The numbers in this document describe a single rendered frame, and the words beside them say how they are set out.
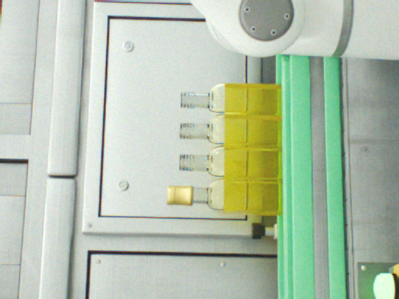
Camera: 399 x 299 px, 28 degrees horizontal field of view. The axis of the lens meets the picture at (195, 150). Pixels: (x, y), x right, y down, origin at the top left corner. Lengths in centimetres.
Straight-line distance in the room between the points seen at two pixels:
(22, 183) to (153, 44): 37
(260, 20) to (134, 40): 80
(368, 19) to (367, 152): 39
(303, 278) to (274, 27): 52
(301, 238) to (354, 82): 27
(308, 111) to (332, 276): 27
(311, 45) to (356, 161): 38
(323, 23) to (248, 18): 13
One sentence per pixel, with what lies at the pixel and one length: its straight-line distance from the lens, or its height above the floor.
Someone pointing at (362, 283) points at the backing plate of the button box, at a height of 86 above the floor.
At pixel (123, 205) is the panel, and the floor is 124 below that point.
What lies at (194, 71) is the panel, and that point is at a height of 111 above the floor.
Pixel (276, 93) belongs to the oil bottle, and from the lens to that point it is 143.
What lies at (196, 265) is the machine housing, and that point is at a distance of 154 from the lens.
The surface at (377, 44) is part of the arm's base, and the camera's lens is 96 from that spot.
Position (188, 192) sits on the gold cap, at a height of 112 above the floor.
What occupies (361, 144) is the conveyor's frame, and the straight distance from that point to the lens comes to 129.
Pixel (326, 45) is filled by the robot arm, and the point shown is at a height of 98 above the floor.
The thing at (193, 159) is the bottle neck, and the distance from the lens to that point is 140.
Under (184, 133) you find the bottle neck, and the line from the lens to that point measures 141.
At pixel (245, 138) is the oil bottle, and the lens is 140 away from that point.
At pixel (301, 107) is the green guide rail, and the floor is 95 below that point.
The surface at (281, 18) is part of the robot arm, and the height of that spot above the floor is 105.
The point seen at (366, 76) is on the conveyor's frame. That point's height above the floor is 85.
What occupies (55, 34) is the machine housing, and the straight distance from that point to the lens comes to 164.
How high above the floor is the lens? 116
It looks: 2 degrees down
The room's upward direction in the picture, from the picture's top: 89 degrees counter-clockwise
